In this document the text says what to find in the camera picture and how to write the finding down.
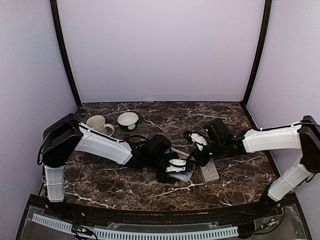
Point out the black front table rail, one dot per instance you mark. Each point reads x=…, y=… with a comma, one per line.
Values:
x=99, y=215

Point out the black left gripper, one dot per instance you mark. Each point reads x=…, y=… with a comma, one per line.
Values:
x=164, y=178

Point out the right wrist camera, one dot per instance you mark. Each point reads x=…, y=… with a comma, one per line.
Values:
x=195, y=138

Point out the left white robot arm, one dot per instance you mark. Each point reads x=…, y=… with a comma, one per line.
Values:
x=68, y=134

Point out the black frame right post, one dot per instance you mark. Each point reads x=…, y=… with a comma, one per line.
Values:
x=258, y=53

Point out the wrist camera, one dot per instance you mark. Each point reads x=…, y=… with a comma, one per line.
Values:
x=179, y=165
x=195, y=138

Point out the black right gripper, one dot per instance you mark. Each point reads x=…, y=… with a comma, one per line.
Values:
x=201, y=160

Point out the beige ceramic mug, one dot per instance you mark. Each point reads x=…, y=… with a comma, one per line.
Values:
x=98, y=123

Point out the small circuit board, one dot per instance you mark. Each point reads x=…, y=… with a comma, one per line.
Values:
x=80, y=230

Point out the grey case teal lining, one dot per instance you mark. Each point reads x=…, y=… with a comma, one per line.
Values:
x=209, y=173

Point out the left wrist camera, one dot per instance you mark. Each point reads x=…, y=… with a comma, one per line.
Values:
x=179, y=165

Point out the pink glasses case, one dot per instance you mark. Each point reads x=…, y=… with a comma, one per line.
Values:
x=183, y=176

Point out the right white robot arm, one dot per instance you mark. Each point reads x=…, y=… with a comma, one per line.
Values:
x=303, y=135

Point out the white bowl dark exterior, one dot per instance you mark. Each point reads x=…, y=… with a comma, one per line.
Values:
x=128, y=121

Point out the black frame left post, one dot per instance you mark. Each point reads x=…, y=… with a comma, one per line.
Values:
x=63, y=51

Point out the black frame post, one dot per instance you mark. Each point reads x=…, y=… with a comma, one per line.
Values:
x=258, y=53
x=63, y=51

